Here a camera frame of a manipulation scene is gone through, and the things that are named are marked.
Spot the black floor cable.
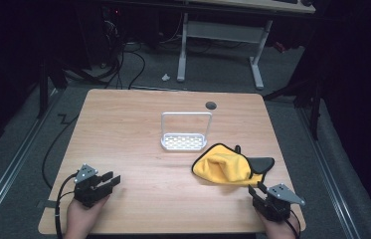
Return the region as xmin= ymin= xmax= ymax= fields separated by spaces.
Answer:
xmin=41 ymin=114 xmax=80 ymax=191

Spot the white-legged background desk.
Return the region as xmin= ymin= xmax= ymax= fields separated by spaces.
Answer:
xmin=176 ymin=0 xmax=316 ymax=91

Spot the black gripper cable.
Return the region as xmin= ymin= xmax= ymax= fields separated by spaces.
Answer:
xmin=54 ymin=172 xmax=79 ymax=239
xmin=283 ymin=208 xmax=302 ymax=239

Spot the white metal rack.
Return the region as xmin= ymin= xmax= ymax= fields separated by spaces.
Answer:
xmin=160 ymin=111 xmax=213 ymax=152

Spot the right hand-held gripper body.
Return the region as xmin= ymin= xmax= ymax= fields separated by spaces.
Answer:
xmin=253 ymin=182 xmax=306 ymax=223

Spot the metal floor rail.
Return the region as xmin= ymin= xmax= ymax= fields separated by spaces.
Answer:
xmin=0 ymin=89 xmax=62 ymax=233
xmin=296 ymin=108 xmax=361 ymax=239

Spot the person's right hand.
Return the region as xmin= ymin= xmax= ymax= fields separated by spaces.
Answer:
xmin=256 ymin=209 xmax=301 ymax=239

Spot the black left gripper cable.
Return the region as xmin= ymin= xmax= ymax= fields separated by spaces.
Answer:
xmin=54 ymin=172 xmax=79 ymax=239

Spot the bundle of black cables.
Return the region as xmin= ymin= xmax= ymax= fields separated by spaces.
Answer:
xmin=63 ymin=18 xmax=147 ymax=91

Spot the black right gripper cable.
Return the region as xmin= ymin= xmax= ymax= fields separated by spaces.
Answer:
xmin=283 ymin=208 xmax=302 ymax=239

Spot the black metal stand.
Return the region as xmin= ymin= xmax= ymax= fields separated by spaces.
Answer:
xmin=262 ymin=74 xmax=324 ymax=141
xmin=36 ymin=58 xmax=69 ymax=120

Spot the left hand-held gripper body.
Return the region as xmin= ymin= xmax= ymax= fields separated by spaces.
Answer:
xmin=73 ymin=163 xmax=114 ymax=209

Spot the yellow cloth with black trim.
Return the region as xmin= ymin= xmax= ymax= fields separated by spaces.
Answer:
xmin=191 ymin=142 xmax=276 ymax=187

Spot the person's left hand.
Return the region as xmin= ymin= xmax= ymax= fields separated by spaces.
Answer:
xmin=63 ymin=196 xmax=109 ymax=239

